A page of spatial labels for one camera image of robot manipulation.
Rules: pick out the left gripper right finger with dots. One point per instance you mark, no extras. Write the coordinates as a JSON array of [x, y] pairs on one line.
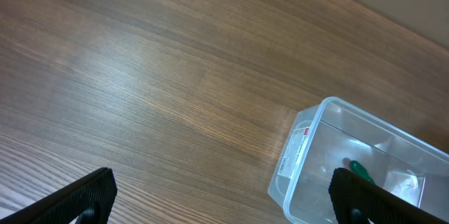
[[356, 200]]

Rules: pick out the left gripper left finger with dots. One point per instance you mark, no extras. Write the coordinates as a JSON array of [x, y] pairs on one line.
[[88, 200]]

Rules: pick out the green handled screwdriver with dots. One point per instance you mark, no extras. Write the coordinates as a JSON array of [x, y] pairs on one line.
[[360, 171]]

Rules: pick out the clear plastic container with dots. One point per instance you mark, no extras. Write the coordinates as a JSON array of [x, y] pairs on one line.
[[336, 134]]

